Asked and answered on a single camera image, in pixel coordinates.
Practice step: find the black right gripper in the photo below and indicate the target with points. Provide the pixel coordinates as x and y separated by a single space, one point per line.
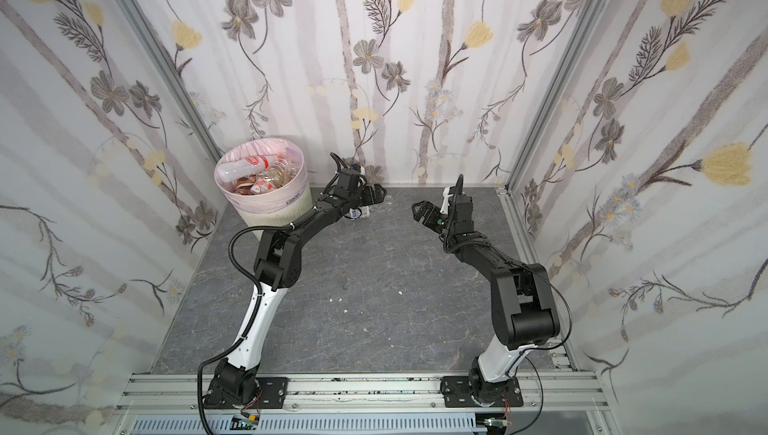
432 215

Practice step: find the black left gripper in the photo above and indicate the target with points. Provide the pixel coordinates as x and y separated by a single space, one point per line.
366 194

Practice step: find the clear bottle red-white label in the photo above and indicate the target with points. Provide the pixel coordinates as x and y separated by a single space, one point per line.
263 186

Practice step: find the brown Nescafe bottle back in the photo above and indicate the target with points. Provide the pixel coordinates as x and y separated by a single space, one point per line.
243 186

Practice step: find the white bottle red cap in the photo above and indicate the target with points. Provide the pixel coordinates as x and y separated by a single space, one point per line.
246 167

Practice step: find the Suntory white label bottle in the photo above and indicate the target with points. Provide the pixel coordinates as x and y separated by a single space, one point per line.
361 212

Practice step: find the crushed bottle red label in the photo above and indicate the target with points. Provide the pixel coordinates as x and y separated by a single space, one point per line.
287 169

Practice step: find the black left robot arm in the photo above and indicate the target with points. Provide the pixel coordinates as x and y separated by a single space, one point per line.
229 379

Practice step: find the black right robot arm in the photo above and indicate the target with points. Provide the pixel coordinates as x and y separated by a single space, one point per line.
524 313

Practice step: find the cream waste bin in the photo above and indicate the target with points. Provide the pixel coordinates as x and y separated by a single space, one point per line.
282 210

